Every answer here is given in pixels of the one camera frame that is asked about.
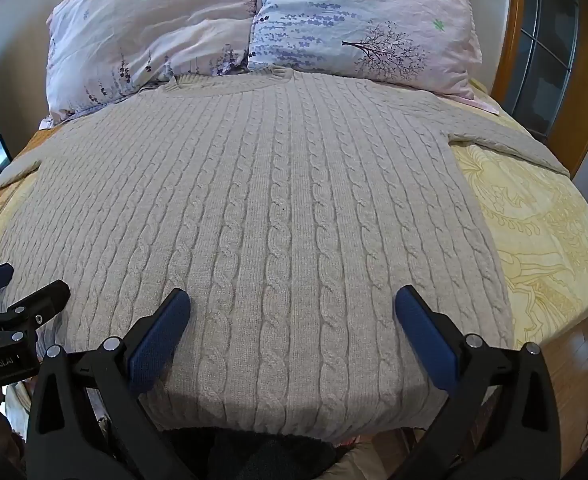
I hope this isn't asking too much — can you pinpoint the white blue floral pillow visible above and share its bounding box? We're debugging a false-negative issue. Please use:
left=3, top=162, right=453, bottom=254
left=246, top=0, right=500, bottom=116

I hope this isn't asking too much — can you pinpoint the yellow patterned bed sheet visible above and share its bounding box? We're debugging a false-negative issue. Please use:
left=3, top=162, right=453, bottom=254
left=0, top=80, right=588, bottom=356

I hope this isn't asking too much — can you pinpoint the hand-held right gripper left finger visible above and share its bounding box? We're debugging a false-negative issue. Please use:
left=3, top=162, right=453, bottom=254
left=26, top=287, right=195, bottom=480

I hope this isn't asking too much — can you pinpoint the beige cable knit sweater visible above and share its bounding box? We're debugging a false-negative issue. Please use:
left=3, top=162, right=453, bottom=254
left=0, top=67, right=570, bottom=436

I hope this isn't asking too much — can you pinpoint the pink floral pillow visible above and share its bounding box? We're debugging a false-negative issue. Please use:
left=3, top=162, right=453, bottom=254
left=38, top=0, right=267, bottom=126

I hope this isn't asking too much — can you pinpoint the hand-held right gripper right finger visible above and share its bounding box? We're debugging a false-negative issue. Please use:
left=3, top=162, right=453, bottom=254
left=394, top=285, right=562, bottom=480

